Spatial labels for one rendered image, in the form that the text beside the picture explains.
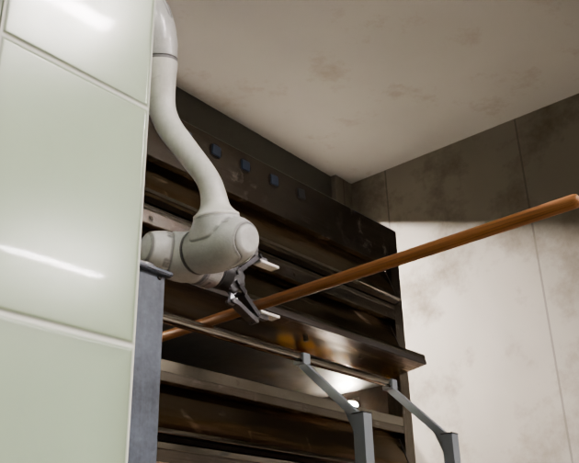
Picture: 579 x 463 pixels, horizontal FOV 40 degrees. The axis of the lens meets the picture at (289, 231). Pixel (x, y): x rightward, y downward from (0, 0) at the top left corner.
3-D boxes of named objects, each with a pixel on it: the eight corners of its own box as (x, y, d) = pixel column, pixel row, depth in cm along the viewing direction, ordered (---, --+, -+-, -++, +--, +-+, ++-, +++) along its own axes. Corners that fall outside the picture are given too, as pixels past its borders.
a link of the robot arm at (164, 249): (178, 290, 187) (216, 282, 179) (125, 273, 177) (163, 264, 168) (184, 247, 191) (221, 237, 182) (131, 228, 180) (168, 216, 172)
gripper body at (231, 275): (204, 259, 194) (232, 269, 200) (203, 292, 190) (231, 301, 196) (225, 251, 189) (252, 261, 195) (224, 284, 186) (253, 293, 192)
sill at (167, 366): (29, 347, 225) (31, 333, 227) (392, 428, 349) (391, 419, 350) (41, 343, 222) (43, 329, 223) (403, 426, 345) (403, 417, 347)
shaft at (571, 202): (584, 208, 158) (582, 195, 159) (578, 203, 156) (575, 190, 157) (86, 367, 262) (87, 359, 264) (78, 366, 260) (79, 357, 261)
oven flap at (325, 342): (82, 247, 223) (41, 276, 234) (426, 364, 346) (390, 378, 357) (82, 240, 225) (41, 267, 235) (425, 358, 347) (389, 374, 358)
